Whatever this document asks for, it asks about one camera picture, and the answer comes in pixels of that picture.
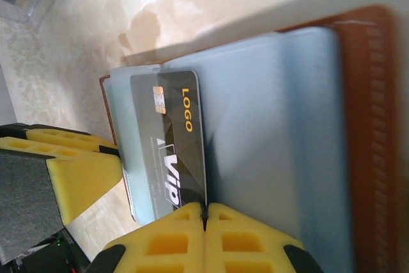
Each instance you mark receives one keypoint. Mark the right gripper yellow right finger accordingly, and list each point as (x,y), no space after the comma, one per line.
(243,241)

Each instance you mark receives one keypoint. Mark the brown card holder blue sleeves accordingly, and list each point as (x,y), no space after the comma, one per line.
(271,126)

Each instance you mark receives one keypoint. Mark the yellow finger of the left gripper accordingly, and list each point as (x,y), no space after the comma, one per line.
(64,138)
(83,177)

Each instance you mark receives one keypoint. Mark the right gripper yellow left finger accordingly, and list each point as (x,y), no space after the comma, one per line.
(169,241)

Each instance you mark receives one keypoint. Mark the black VIP card gold logo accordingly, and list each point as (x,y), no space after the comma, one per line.
(179,132)

